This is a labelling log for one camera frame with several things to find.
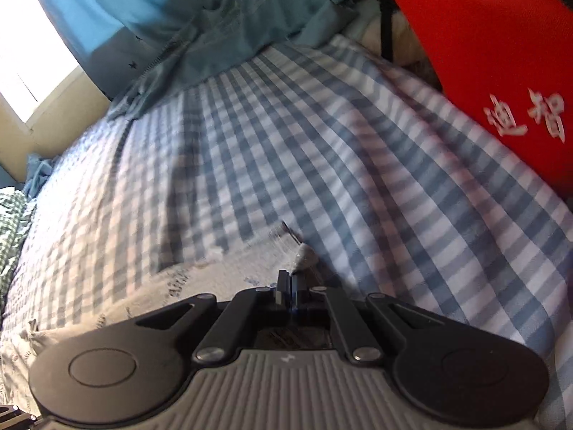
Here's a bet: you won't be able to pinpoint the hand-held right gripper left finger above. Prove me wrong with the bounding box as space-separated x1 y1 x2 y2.
134 270 292 366

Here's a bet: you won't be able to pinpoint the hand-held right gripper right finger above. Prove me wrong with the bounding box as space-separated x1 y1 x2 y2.
291 273 449 364

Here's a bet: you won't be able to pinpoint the grey printed pants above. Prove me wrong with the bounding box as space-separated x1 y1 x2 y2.
0 221 322 413

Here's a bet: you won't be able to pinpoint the blue checked bed sheet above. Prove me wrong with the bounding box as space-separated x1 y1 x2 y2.
0 33 573 430

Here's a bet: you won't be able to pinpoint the green checked quilt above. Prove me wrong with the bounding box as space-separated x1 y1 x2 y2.
0 188 30 284

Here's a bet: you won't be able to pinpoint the small teal cloth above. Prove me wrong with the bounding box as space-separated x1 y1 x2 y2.
23 152 60 195

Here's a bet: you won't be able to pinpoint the large teal blanket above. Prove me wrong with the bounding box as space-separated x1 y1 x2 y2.
106 0 360 121

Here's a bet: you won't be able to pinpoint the red banner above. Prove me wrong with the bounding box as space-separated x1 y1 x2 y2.
369 0 573 145

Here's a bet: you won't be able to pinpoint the window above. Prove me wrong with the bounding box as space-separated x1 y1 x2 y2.
0 0 85 123

